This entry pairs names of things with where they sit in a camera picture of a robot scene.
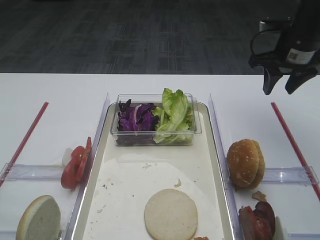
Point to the flat bun slice on tray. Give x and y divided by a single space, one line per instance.
171 214

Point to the red rail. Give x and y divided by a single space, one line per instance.
297 150
21 146

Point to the purple cabbage leaves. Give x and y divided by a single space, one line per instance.
136 118

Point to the rear tomato slice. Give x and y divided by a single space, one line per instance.
84 159

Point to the sesame bun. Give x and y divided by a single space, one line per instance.
243 162
261 167

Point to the cream metal tray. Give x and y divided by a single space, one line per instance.
123 178

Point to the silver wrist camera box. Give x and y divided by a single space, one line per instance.
270 24

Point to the dark meat patty slices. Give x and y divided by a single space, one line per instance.
258 223

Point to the tomato slice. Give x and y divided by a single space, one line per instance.
68 178
84 159

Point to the sesame bun top front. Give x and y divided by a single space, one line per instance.
243 162

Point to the clear cross rail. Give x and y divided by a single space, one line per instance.
17 172
291 175

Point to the front tomato slice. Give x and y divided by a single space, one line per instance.
68 178

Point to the sesame bun top rear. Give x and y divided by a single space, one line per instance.
261 167

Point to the clear plastic salad box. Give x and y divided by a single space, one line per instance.
145 138

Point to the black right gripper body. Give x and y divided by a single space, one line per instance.
298 46

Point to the clear cross rail upper right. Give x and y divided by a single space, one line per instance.
291 175

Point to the red rail right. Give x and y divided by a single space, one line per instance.
297 150

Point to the clear long rail right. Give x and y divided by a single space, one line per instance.
228 189

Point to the crumb scrap by buns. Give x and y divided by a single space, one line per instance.
259 196

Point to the clear cross rail upper left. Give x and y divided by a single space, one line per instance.
17 172

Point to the green lettuce leaves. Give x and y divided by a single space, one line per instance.
175 115

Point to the meat scrap on tray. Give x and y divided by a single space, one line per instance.
201 238

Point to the upright bun half left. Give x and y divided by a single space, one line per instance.
40 221

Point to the red rail left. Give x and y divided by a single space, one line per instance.
21 146

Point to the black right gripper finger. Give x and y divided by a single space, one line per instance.
271 77
299 77

